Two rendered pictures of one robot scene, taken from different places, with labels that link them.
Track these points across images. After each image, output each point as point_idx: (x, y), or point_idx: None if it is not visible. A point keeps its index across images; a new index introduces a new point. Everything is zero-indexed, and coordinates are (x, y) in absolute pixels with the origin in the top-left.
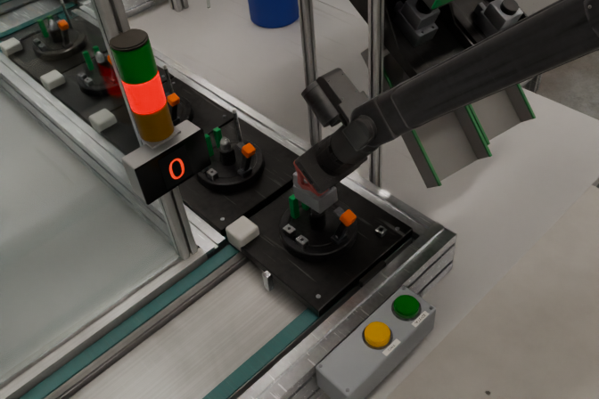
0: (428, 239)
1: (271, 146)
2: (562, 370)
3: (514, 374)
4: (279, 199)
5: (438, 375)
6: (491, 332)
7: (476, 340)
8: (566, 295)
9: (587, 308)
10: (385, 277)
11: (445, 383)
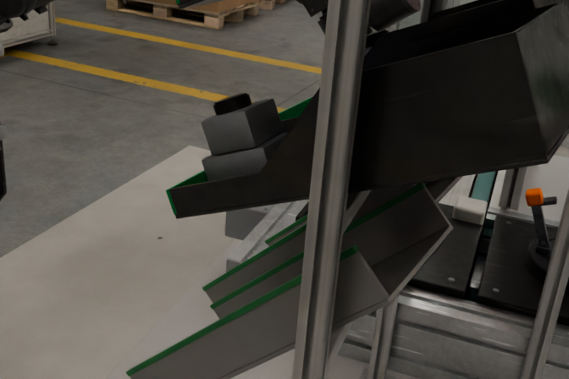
0: (260, 249)
1: (568, 309)
2: (85, 260)
3: (135, 251)
4: (470, 249)
5: (209, 240)
6: (162, 275)
7: (177, 266)
8: (69, 321)
9: (44, 314)
10: (290, 213)
11: (201, 237)
